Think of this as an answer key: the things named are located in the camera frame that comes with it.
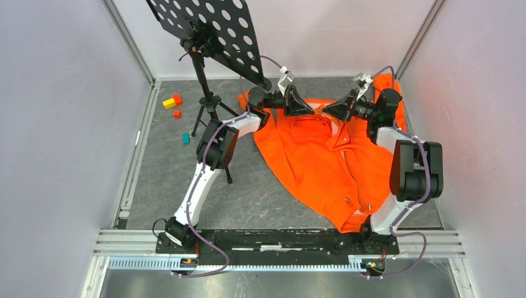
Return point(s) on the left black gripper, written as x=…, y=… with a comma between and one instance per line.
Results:
x=294, y=104

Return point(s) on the small red block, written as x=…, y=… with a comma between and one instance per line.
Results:
x=177, y=114

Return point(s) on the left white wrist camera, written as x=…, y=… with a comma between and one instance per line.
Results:
x=285, y=80

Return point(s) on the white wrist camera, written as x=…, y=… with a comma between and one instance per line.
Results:
x=363, y=81
x=285, y=80

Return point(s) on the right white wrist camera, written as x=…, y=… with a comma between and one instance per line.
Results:
x=363, y=81

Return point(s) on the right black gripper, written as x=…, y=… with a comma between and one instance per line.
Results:
x=340, y=108

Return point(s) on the red block on yellow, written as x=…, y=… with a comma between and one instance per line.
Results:
x=177, y=100

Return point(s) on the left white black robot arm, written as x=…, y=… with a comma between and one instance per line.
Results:
x=215, y=151

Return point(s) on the teal block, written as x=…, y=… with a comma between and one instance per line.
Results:
x=185, y=138

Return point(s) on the grey slotted cable duct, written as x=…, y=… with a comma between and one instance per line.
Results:
x=179, y=264

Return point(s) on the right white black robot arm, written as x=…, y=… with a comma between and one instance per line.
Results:
x=416, y=173

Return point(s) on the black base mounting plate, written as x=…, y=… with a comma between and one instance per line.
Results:
x=283, y=247

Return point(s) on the orange jacket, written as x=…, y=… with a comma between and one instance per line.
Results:
x=330, y=166

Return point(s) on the black perforated music stand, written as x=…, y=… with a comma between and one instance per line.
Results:
x=219, y=30

